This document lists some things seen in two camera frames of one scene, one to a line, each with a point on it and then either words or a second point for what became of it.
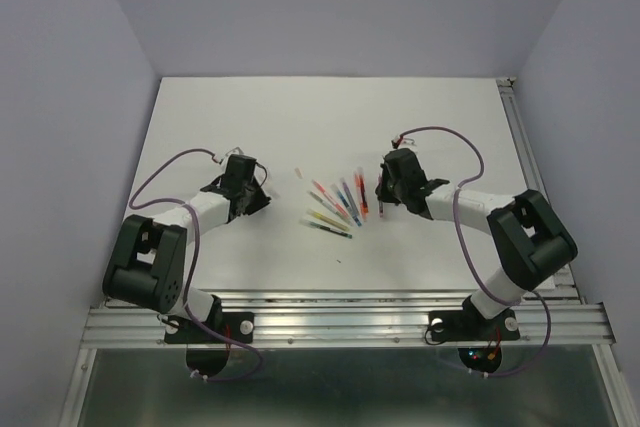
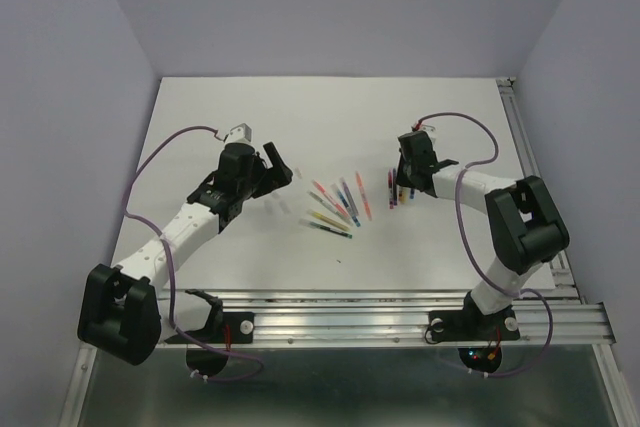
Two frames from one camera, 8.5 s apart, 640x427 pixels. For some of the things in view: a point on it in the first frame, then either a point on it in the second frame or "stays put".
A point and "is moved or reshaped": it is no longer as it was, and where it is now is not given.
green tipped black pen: [324, 228] stays put
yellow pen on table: [328, 220] stays put
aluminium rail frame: [550, 320] stays put
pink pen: [335, 204] stays put
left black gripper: [260, 201] to [272, 178]
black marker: [380, 183] is moved or reshaped
